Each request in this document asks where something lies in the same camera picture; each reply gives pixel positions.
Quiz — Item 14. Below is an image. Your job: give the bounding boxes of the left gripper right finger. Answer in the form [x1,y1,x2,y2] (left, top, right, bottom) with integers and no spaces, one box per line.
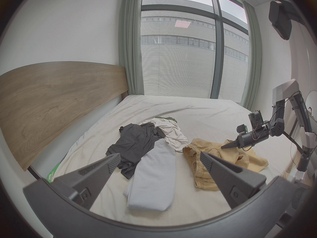
[200,151,266,210]

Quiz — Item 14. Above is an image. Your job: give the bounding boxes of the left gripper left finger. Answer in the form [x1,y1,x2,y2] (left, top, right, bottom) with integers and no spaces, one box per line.
[53,153,121,210]

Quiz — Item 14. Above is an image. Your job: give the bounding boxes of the tan shorts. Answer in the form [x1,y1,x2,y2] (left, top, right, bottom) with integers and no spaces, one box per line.
[182,138,269,190]

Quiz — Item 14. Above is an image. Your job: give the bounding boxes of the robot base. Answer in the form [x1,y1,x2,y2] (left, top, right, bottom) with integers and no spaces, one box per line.
[277,169,317,230]

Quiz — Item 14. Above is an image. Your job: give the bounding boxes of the bed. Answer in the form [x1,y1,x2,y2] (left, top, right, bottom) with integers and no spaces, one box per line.
[0,61,301,226]

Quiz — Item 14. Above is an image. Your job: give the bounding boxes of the green printed package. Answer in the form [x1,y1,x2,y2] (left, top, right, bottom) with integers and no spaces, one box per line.
[46,163,61,183]

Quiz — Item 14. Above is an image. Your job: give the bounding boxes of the black garment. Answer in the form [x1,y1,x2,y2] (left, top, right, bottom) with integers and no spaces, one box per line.
[106,123,165,180]

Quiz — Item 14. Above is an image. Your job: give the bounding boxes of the pale blue garment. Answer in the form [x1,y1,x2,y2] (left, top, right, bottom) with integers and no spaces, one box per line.
[123,138,177,211]

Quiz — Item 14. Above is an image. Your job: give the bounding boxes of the cream garment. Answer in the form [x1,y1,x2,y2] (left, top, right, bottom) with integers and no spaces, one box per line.
[140,118,191,152]

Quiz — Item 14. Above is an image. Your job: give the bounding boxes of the grey-green curtain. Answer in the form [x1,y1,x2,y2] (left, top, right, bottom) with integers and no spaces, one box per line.
[118,0,144,96]
[241,0,263,111]

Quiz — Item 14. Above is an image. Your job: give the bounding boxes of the window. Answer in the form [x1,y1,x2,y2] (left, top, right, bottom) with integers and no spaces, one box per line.
[141,0,249,103]

